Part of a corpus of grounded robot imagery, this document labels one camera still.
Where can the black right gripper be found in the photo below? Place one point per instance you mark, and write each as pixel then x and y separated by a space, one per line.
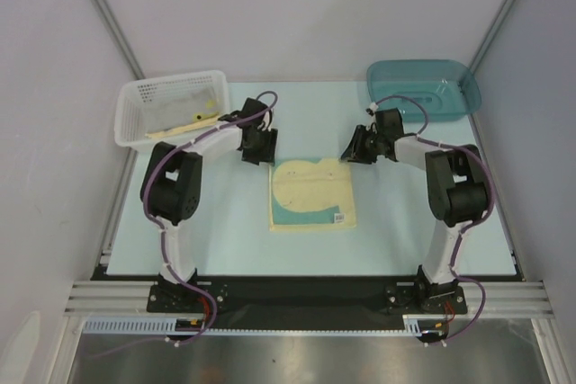
pixel 358 146

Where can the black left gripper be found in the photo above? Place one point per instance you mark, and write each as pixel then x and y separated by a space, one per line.
pixel 266 154

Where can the yellow cream towel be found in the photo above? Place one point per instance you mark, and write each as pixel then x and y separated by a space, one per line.
pixel 201 124

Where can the pale yellow towel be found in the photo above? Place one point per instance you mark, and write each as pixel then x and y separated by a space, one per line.
pixel 311 195

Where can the yellow-green grey towel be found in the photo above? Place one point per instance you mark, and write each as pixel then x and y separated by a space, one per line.
pixel 180 109

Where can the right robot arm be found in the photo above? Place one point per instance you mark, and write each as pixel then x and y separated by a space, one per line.
pixel 459 189

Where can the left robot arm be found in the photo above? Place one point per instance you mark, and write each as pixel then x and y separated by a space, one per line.
pixel 172 185

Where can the teal translucent plastic bin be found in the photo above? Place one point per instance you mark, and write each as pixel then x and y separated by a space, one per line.
pixel 445 90

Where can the white perforated plastic basket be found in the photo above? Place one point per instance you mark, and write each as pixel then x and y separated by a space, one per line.
pixel 129 129

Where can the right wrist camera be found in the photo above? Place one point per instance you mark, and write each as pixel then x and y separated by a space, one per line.
pixel 371 110

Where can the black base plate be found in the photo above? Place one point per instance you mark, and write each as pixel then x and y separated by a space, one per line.
pixel 307 303

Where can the aluminium front rail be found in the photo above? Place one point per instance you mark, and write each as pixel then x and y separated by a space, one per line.
pixel 501 299

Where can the left slotted cable duct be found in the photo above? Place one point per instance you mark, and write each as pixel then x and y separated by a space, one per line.
pixel 143 326

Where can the right aluminium frame post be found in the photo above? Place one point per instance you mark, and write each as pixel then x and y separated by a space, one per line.
pixel 491 34

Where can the aluminium frame post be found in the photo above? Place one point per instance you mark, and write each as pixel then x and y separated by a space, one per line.
pixel 491 34
pixel 117 35

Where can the left aluminium frame post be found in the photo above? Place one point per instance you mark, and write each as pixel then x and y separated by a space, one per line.
pixel 117 35

